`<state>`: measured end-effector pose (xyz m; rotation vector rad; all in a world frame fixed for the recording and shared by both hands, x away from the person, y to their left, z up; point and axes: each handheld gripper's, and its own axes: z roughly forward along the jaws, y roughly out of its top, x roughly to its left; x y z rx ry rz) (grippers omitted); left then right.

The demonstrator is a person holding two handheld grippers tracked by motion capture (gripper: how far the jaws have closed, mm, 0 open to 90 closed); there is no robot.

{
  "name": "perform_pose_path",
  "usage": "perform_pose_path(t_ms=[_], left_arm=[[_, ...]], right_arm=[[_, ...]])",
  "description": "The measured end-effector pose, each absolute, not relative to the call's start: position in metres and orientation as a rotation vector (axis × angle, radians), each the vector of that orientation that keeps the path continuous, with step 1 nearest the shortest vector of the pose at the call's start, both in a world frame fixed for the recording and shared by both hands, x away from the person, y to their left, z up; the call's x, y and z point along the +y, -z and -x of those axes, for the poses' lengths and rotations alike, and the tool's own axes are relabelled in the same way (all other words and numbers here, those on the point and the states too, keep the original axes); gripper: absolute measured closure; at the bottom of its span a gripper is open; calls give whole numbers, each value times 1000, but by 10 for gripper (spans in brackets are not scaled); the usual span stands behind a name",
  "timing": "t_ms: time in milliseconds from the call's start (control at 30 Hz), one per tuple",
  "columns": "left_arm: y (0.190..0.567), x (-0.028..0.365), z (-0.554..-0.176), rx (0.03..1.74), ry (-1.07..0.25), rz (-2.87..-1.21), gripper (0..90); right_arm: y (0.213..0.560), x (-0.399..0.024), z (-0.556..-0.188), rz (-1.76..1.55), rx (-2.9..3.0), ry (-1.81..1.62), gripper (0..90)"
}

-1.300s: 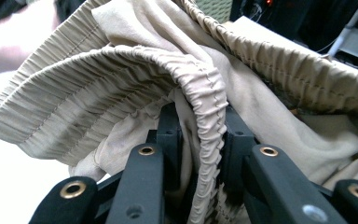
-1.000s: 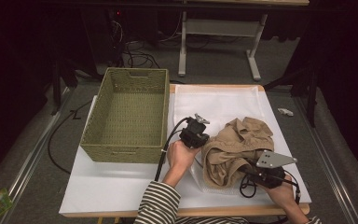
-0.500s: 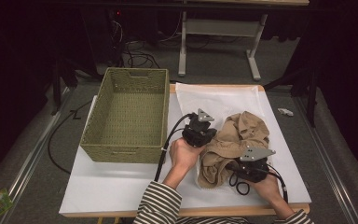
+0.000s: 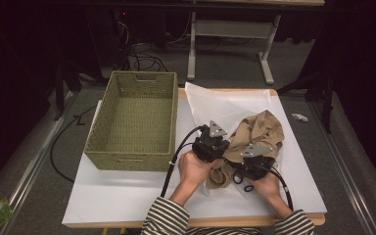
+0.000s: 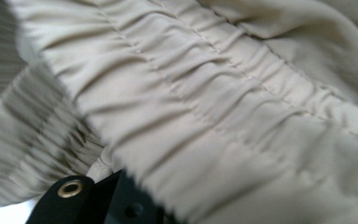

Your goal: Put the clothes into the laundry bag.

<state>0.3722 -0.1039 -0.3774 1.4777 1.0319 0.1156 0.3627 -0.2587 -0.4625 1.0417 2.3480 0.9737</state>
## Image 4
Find black metal stand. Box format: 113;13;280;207
275;70;336;134
53;58;83;122

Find person's right hand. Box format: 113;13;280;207
250;173;284;202

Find green woven basket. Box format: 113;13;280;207
83;70;179;172

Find metal floor rail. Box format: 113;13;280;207
307;101;375;235
0;91;76;235

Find tan pants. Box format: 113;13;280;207
207;110;286;190

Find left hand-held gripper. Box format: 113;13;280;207
191;119;231;164

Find white metal desk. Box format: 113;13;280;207
186;0;326;86

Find person's striped shirt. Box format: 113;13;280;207
184;226;277;235

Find bundle of black cables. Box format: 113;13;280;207
127;41;169;73

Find white paper scrap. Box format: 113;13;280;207
291;113;309;123

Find person's left hand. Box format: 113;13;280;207
177;150;216;192

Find black floor cable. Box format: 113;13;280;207
49;104;99;183

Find black computer tower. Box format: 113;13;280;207
86;9;131;71

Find white mesh laundry bag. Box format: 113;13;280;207
184;81;288;199

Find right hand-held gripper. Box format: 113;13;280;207
229;143;277;181

